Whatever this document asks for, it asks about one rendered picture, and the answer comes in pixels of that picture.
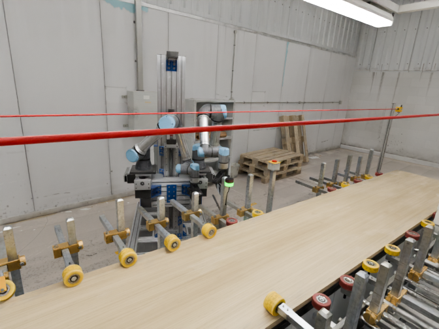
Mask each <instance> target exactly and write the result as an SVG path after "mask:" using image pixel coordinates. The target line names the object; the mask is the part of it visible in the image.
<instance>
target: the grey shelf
mask: <svg viewBox="0 0 439 329"><path fill-rule="evenodd" d="M205 104H224V105H225V106H226V109H227V112H234V111H235V101H233V100H227V99H185V112H198V111H199V109H200V108H201V107H202V106H203V105H205ZM233 105H234V106H233ZM234 118H235V113H227V118H226V119H224V121H223V122H222V124H221V125H234ZM208 126H212V120H211V119H210V118H209V120H208ZM184 127H199V121H198V119H197V117H196V114H185V124H184ZM221 132H224V131H221ZM225 132H226V133H227V136H226V137H221V138H219V144H220V146H221V147H223V148H229V164H230V165H229V164H228V168H229V171H228V175H230V176H231V157H232V147H233V130H232V131H225ZM192 135H193V137H192ZM231 135H232V136H231ZM184 136H185V137H186V140H187V147H188V150H189V154H190V156H191V160H192V149H193V145H194V144H198V143H200V140H197V139H196V138H195V133H185V134H184ZM230 154H231V155H230ZM218 159H219V157H216V158H214V157H210V158H205V159H204V161H205V164H206V165H208V166H209V167H212V169H213V171H214V172H215V174H217V173H218V172H219V170H218ZM216 161H217V162H216ZM214 162H215V163H214Z"/></svg>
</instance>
